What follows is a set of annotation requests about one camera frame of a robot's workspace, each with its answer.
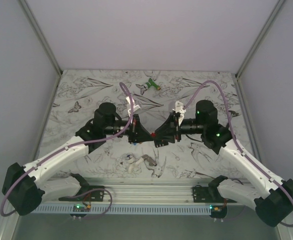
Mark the left aluminium corner post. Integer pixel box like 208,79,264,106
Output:
17,0,63,75

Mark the green spray nozzle toy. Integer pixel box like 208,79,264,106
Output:
142,78,161,91

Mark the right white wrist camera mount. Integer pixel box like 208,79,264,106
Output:
172,100,186,118

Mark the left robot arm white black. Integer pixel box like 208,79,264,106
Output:
0,102,153,217

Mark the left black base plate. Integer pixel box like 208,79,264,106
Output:
58,185,105,202

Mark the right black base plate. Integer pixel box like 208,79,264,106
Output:
192,185,225,204

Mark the small circuit board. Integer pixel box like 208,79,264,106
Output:
209,205,227,213
72,204,91,213

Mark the small grey hammer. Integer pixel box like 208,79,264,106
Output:
228,110,239,118

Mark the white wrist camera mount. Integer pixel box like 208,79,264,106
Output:
172,100,186,118
126,96,141,117

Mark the black fuse box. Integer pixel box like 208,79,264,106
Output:
154,140,169,148

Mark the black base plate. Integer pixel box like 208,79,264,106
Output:
58,185,105,202
192,185,225,204

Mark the left small circuit board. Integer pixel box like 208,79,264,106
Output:
72,204,91,213

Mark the white pipe fitting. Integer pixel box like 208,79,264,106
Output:
121,153,144,174

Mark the right small circuit board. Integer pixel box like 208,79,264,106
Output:
209,205,227,213

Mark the floral printed table mat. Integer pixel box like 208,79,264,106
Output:
38,70,251,179

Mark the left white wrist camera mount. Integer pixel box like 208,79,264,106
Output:
126,96,141,117

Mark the aluminium rail frame front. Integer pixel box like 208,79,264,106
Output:
10,176,285,205

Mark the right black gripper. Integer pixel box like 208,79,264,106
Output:
154,112,206,143

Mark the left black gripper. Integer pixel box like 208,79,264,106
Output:
104,114,154,145

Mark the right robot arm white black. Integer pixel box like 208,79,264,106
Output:
153,100,293,227

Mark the grey metal bracket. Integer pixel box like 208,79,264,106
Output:
141,154,158,169

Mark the aluminium corner post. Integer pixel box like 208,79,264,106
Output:
17,0,63,75
234,0,287,78

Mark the perforated grey cable duct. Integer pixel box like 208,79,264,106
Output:
33,203,211,216

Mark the right aluminium corner post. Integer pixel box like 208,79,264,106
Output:
234,0,287,78

